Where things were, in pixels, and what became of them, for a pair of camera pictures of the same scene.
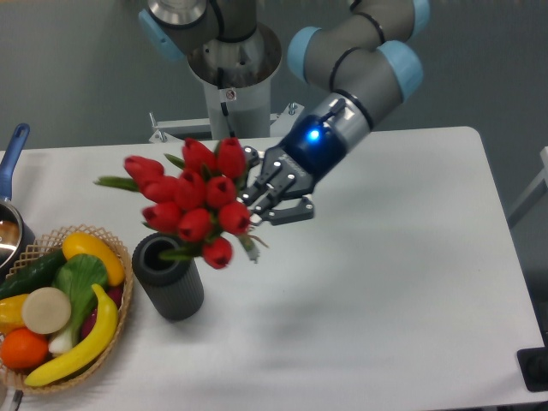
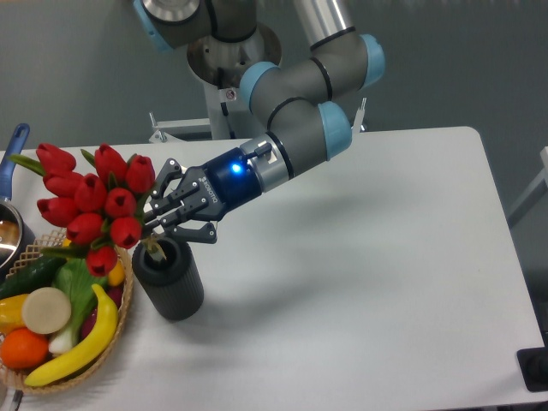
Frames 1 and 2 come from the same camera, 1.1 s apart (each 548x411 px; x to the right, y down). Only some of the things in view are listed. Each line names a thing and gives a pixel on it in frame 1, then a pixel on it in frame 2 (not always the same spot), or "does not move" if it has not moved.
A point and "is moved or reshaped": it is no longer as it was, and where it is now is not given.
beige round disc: [45, 310] does not move
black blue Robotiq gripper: [291, 169] → [226, 182]
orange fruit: [21, 348] does not move
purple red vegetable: [115, 294] does not move
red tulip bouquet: [199, 199] is moved or reshaped
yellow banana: [90, 353] does not move
